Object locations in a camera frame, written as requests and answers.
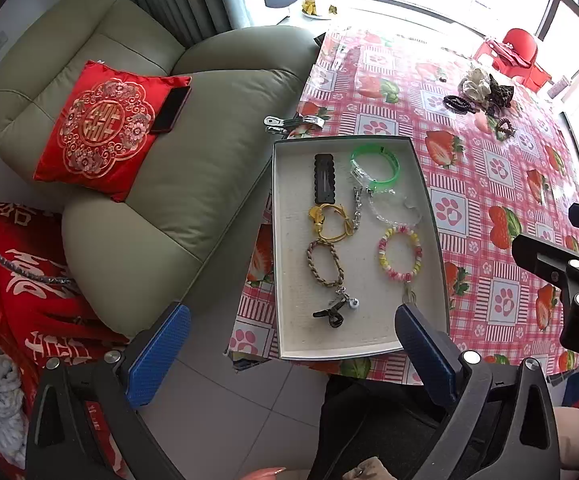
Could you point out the metal tablecloth clamp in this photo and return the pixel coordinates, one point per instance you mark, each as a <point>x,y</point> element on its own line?
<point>274,122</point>

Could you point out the grey cardboard box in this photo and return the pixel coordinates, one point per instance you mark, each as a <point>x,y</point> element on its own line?
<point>294,280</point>

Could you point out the leopard print scrunchie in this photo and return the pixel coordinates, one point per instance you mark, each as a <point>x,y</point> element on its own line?
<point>499,95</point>

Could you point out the red plastic chair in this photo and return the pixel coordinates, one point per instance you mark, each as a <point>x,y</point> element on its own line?
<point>519,45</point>

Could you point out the black scalloped hair clip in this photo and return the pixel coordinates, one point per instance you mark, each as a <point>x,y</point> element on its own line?
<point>325,180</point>

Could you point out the person's black pants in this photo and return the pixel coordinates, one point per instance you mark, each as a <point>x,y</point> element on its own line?
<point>369,420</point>

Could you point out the person's left hand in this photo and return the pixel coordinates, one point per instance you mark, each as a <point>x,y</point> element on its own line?
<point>269,474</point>

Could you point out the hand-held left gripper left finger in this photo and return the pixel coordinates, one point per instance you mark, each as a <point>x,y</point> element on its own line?
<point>162,350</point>

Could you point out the strawberry printed red tablecloth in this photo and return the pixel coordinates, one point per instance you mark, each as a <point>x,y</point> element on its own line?
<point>474,170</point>

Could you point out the grey-green leather sofa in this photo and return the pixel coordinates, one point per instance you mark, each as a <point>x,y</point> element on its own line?
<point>194,185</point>

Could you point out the dark smartphone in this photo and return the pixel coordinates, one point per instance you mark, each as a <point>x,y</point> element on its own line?
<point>169,110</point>

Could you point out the red embroidered cushion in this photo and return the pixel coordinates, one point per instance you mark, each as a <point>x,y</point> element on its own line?
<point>99,125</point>

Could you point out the small dish of yellow snacks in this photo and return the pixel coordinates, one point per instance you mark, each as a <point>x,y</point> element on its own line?
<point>314,7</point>

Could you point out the small black clip with charm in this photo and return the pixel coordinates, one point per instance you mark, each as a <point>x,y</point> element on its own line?
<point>332,312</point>

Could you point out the red printed bag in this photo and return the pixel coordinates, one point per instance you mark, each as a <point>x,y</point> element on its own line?
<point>34,310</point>

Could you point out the white dotted scrunchie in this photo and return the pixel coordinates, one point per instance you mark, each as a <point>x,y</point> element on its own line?
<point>474,85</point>

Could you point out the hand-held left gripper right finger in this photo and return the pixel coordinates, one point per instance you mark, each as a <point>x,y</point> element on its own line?
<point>427,360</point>

